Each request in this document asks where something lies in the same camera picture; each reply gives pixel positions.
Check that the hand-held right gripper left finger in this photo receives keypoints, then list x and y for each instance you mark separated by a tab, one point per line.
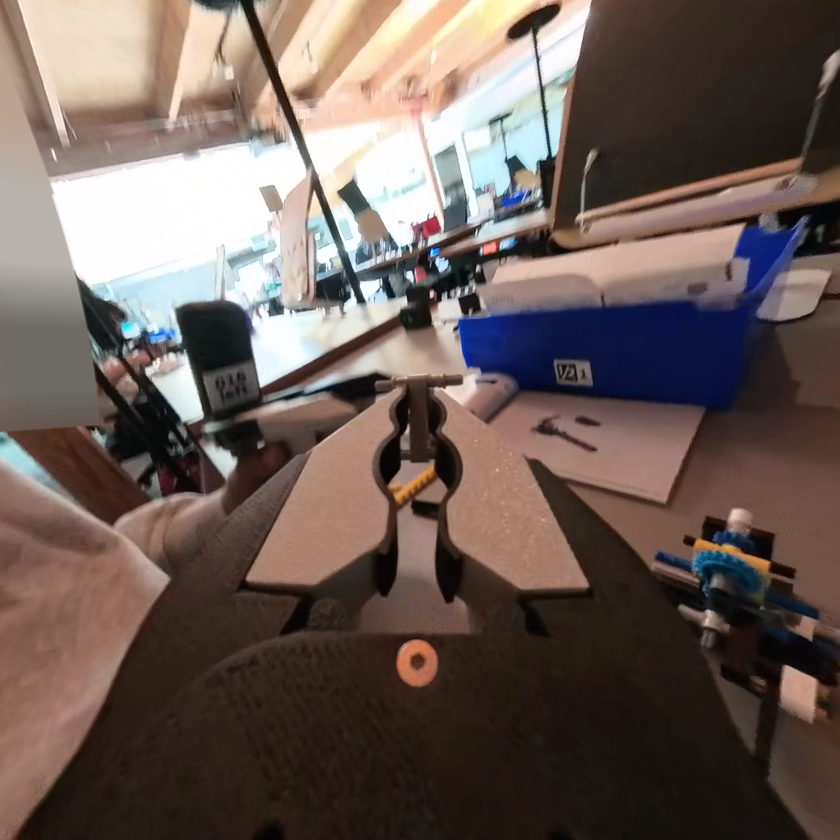
328	525

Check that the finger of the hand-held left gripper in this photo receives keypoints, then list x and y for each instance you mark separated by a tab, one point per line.
489	394

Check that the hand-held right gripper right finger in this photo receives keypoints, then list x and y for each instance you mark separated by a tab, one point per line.
512	525

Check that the grey lego axle piece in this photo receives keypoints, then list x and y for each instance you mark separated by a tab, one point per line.
420	420

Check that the person's left forearm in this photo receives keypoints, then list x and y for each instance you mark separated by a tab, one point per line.
79	623

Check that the black lego piece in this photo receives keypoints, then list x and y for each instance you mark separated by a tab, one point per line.
430	507

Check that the yellow toothed lego piece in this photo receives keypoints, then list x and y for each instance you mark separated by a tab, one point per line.
417	484

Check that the lego instruction booklet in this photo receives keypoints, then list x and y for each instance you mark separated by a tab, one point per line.
623	446

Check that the blue black lego assembly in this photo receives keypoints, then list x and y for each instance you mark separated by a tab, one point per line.
728	577

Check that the person's left hand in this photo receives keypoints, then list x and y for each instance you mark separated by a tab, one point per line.
262	476

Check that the black tripod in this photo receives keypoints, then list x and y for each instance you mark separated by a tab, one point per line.
144	407

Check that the small black device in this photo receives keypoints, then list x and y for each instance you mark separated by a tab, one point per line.
415	310

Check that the small white cardboard box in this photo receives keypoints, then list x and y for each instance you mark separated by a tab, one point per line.
541	292

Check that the blue plastic bin white label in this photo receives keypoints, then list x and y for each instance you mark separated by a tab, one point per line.
610	354

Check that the black slanted pole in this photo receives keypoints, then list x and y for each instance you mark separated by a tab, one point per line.
302	151

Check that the black floor stand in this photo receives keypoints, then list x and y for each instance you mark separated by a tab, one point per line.
541	98

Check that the black board wooden frame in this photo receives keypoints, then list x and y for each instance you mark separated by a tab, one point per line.
689	85

